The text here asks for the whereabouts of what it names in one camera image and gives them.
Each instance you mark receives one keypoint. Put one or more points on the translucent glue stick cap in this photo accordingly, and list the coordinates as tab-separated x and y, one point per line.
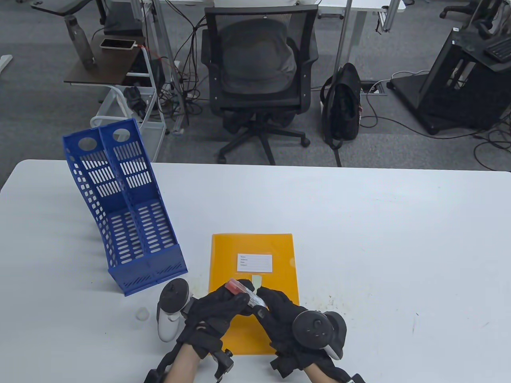
142	314

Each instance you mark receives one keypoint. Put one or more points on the dark grey desk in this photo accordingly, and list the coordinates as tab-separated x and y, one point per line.
56	6

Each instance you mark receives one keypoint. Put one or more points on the black equipment stand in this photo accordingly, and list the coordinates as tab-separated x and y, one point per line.
443	91

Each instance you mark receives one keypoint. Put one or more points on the white smartphone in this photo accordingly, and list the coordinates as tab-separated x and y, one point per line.
117	44

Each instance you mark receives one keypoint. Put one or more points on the white lined label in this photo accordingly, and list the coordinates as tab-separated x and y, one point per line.
254	263

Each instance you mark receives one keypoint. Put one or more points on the black left hand controller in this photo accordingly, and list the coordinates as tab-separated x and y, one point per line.
173	295

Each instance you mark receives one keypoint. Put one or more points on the person's right forearm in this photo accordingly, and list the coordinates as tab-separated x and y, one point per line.
319	375

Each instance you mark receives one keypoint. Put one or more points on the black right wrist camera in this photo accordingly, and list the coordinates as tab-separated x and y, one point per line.
355	379

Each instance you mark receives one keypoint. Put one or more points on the silver desk leg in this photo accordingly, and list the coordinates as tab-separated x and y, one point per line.
169	60

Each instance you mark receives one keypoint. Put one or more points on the white desk foot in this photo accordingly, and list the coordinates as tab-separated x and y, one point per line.
4	62

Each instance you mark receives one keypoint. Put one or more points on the black keyboard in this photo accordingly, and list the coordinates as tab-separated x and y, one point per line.
499	50

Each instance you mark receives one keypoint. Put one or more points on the metal floor outlet box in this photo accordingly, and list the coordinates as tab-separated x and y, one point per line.
377	88

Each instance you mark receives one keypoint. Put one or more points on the orange L-shaped folder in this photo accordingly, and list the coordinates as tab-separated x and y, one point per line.
275	255

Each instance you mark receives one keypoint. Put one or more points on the dark grey water bottle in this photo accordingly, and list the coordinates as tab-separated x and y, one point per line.
80	44

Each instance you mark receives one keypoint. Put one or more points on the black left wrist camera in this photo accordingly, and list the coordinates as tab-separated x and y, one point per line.
151	377

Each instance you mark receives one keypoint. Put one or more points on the black backpack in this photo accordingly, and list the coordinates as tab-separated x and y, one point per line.
343	107

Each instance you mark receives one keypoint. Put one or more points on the white desk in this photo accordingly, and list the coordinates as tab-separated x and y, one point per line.
359	4

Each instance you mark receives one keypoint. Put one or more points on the brown side table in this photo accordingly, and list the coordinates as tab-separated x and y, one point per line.
107	66

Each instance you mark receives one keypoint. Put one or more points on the person's right hand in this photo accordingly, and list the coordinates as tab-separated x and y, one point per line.
279	319

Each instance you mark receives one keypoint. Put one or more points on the translucent glue stick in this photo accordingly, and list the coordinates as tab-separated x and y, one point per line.
243	293

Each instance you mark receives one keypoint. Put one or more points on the black swivel chair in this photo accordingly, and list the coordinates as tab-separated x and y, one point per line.
455	10

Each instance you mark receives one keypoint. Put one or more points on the person's left forearm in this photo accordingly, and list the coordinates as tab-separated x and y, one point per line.
183	365

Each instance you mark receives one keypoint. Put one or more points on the black right hand controller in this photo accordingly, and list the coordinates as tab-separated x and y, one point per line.
315	327

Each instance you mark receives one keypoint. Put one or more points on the person's left hand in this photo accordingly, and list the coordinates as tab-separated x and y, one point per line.
211	315

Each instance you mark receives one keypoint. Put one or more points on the blue plastic file rack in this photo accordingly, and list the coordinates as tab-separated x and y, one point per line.
151	267

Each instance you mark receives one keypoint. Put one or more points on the black mesh office chair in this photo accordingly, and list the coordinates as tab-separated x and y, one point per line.
259	48

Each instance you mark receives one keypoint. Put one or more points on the black hand controller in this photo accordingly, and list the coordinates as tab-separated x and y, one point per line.
315	327
173	295

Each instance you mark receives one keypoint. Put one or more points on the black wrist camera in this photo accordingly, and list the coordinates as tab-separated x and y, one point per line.
355	379
151	377

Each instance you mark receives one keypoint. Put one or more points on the silver metal pole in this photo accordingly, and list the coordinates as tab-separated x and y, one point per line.
343	40

